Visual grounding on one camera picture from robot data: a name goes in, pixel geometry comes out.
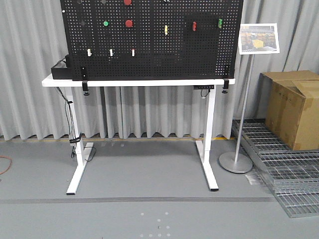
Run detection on lower red mushroom button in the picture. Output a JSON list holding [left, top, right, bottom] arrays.
[[125, 19, 133, 28]]

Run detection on red mushroom button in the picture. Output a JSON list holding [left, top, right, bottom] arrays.
[[124, 0, 132, 5], [125, 19, 133, 28]]

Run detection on upper red mushroom button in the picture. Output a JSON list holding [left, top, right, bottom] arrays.
[[124, 0, 132, 5]]

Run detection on desk height control panel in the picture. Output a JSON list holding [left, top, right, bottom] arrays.
[[193, 85, 214, 90]]

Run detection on right black pegboard clamp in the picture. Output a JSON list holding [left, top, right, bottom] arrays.
[[222, 64, 230, 94]]

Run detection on black pegboard clamp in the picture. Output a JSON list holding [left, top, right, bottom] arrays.
[[222, 64, 230, 94], [80, 65, 91, 97]]

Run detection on white standing desk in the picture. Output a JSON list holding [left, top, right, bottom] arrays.
[[41, 75, 236, 195]]

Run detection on left black pegboard clamp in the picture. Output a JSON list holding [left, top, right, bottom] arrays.
[[80, 65, 91, 97]]

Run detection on silver sign stand pole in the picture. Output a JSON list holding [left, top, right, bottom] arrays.
[[218, 55, 255, 174]]

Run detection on black perforated pegboard panel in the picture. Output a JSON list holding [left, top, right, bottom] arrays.
[[60, 0, 243, 81]]

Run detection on black box on desk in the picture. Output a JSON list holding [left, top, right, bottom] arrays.
[[51, 54, 73, 80]]

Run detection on framed photo sign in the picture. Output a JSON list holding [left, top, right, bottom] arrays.
[[238, 23, 280, 55]]

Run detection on brown cardboard box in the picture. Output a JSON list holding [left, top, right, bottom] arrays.
[[261, 70, 319, 150]]

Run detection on metal floor grating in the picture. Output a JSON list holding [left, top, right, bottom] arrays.
[[241, 119, 319, 218]]

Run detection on black desk cables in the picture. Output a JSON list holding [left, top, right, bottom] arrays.
[[55, 87, 96, 162]]

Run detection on yellow toggle switch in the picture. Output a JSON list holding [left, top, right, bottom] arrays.
[[164, 25, 168, 35]]

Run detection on red toggle switch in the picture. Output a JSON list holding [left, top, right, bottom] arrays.
[[192, 21, 197, 31]]

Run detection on orange floor cable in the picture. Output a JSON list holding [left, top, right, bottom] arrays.
[[0, 155, 13, 176]]

